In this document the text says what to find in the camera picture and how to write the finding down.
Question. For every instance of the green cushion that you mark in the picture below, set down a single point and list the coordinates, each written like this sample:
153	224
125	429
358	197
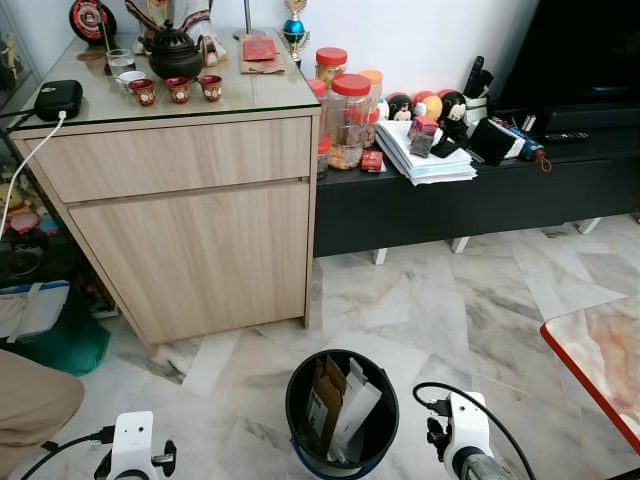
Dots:
75	345

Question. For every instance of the brown cardboard piece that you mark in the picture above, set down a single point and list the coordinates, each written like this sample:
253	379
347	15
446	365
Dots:
325	405

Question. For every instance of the red-lid snack jar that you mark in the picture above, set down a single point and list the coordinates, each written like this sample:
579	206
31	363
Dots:
331	65

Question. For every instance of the robed statue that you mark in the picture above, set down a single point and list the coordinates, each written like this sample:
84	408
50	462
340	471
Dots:
170	12

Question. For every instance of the clear drinking glass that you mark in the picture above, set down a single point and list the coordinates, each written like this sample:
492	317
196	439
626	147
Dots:
120	62

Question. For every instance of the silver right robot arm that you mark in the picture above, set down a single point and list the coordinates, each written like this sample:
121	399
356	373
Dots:
480	470

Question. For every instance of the orange-lid jar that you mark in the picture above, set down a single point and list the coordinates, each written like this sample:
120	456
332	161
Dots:
372	90

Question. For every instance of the red-edged marble table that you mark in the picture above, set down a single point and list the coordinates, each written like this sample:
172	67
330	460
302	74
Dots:
605	350

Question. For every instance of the stack of white papers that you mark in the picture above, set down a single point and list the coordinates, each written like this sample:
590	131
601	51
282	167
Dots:
430	168

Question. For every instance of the black remote control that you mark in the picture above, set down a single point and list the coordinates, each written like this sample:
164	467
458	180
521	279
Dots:
567	136

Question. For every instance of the person's leg in khaki trousers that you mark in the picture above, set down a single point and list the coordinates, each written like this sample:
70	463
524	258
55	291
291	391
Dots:
35	405

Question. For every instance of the black TV console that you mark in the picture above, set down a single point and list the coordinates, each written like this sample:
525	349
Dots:
470	205

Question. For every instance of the light wood cabinet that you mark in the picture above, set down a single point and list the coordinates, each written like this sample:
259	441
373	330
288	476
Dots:
190	240

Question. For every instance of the round black red plaque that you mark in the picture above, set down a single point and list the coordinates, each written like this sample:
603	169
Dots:
92	20

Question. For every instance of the white paper carton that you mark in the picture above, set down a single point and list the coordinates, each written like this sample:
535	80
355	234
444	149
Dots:
358	410

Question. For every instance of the small red box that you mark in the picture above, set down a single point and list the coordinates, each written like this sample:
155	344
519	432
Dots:
372	161

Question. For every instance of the red packet on brown board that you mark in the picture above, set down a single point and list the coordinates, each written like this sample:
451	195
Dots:
260	50

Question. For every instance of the black television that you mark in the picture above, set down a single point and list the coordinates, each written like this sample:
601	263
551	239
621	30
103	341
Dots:
575	50

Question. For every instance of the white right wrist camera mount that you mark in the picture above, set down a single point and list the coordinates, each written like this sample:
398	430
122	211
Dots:
468	425

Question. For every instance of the large red-lid clear jar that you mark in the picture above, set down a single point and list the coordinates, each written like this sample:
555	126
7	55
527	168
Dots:
350	125

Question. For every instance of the black rubbish bin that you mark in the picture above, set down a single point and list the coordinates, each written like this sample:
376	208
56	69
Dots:
300	415

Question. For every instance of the small white cup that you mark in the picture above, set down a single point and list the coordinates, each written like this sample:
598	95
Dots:
131	77

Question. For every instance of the black pouch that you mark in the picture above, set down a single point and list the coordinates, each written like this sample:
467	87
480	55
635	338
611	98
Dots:
490	140

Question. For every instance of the cup holding remote controls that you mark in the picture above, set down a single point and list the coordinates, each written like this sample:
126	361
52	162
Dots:
477	95

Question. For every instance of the black incense pot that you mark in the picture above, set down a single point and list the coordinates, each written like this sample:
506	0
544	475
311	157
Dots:
176	55

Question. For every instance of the white and blue box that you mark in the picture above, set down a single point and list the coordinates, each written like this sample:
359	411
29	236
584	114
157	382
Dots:
30	310

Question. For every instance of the black mouse figurine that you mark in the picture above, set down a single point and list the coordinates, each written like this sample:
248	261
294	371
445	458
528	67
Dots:
455	112

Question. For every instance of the blue and gold trophy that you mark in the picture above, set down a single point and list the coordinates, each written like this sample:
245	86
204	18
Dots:
293	30

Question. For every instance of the slim red-lid jar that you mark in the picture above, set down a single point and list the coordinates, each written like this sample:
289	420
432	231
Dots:
319	95

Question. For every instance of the orange round toy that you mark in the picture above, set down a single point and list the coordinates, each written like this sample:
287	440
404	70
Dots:
430	103

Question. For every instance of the small pink dark box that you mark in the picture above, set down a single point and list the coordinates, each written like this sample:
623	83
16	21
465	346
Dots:
423	135

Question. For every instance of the black rounded box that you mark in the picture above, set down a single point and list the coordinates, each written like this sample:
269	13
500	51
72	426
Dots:
58	100

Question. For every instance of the small red cup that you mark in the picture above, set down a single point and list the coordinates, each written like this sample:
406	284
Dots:
178	90
210	88
143	92

